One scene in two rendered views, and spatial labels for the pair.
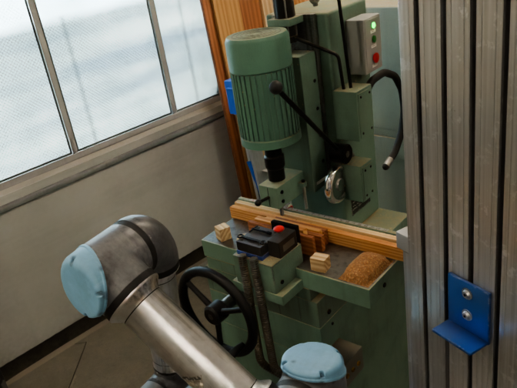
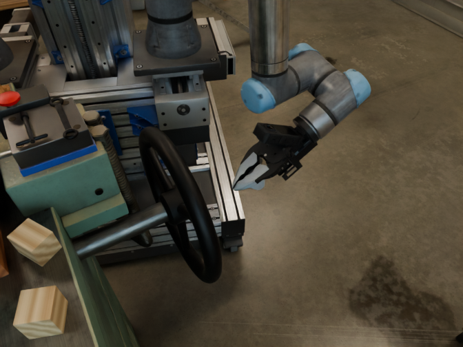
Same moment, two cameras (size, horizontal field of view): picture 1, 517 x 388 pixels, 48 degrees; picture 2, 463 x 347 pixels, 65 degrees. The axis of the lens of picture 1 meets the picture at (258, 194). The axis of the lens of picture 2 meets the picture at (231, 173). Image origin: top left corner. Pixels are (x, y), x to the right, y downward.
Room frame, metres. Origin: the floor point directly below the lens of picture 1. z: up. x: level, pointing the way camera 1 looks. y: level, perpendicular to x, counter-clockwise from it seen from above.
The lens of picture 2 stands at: (1.71, 0.37, 1.32)
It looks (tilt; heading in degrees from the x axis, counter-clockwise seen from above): 47 degrees down; 197
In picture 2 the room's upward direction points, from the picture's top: straight up
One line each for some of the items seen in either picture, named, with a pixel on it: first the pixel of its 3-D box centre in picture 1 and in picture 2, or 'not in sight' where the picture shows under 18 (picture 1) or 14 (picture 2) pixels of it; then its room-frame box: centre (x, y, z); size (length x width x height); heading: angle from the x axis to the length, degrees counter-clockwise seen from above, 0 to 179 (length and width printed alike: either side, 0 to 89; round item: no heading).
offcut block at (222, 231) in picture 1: (222, 232); (42, 312); (1.61, 0.13, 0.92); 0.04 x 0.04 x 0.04; 26
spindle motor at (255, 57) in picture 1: (264, 88); not in sight; (1.61, -0.06, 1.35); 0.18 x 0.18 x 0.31
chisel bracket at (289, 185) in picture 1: (283, 190); not in sight; (1.62, -0.08, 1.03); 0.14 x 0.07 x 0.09; 137
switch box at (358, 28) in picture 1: (364, 44); not in sight; (1.75, -0.38, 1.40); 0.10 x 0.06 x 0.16; 137
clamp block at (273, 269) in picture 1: (268, 262); (57, 162); (1.40, 0.00, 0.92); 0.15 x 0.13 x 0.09; 47
